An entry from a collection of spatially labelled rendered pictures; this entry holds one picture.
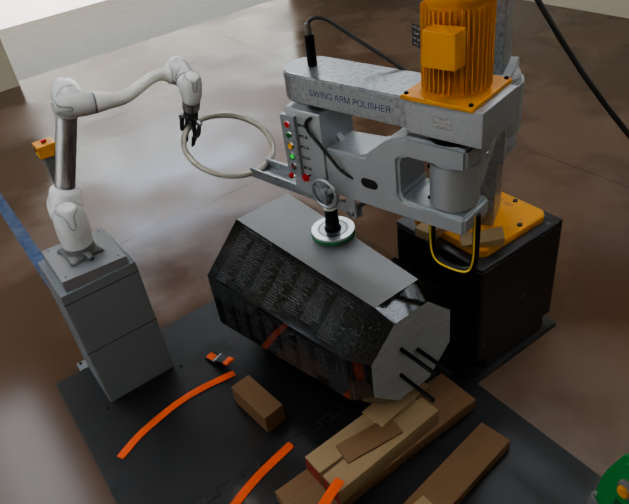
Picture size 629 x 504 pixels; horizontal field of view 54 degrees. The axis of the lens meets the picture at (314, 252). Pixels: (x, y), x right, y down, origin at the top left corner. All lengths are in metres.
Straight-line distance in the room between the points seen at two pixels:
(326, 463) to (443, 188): 1.36
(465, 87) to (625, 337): 2.11
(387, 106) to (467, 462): 1.66
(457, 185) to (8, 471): 2.68
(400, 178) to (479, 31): 0.67
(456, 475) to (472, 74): 1.77
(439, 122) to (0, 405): 2.99
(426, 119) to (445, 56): 0.27
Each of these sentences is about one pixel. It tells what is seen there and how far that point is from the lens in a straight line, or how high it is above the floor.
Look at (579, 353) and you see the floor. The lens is 3.70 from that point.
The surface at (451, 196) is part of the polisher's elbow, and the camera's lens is 2.37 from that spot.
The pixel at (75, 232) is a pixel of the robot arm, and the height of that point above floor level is 1.03.
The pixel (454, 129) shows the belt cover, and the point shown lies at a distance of 2.18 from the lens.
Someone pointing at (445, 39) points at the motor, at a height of 1.96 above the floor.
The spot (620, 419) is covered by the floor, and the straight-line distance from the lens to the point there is 3.45.
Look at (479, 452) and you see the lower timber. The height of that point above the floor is 0.08.
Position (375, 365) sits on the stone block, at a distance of 2.70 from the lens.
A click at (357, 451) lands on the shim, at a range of 2.96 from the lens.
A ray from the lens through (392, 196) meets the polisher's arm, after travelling 2.52.
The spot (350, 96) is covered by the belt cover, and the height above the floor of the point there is 1.68.
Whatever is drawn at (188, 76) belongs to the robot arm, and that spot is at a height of 1.59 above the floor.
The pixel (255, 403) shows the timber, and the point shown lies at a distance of 3.29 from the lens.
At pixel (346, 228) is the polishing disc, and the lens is 3.00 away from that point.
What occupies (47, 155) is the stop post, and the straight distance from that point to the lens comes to 4.20.
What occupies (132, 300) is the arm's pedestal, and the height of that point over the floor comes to 0.58.
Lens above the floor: 2.61
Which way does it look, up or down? 36 degrees down
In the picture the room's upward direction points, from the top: 9 degrees counter-clockwise
